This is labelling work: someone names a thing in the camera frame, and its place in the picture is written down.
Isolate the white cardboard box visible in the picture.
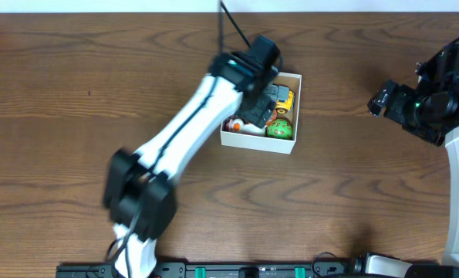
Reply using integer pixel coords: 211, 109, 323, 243
220, 73, 302, 154

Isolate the orange round toy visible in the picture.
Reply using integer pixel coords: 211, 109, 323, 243
265, 110, 277, 127

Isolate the green ball with orange numbers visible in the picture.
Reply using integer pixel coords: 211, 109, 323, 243
266, 118, 293, 140

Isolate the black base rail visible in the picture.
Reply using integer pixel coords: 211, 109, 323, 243
55, 253, 442, 278

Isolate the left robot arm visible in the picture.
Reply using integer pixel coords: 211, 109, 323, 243
103, 36, 280, 277

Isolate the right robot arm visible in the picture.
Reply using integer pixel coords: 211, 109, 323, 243
364, 38, 459, 277

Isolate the white pink toy animal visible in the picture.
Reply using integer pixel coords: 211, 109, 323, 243
224, 117, 266, 137

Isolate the grey yellow toy truck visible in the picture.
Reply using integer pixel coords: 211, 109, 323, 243
265, 84, 295, 114

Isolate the left black cable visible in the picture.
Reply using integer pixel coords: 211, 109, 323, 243
105, 0, 253, 278

